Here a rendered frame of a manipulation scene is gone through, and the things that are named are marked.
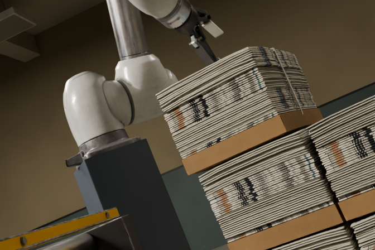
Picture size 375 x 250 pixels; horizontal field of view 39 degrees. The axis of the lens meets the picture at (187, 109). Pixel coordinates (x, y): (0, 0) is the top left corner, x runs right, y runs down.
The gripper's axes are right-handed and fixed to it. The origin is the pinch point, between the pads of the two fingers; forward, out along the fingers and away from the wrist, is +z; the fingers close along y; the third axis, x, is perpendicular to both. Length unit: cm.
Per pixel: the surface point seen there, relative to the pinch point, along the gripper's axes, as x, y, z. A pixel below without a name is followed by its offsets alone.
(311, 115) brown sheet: 14.7, 21.9, 16.8
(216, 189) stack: -7.1, 41.8, -3.8
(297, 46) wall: -121, -385, 510
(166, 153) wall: -352, -290, 475
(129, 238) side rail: -12, 59, -32
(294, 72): 14.6, 8.3, 13.9
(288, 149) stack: 13.5, 39.9, -4.3
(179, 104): -8.1, 20.6, -13.3
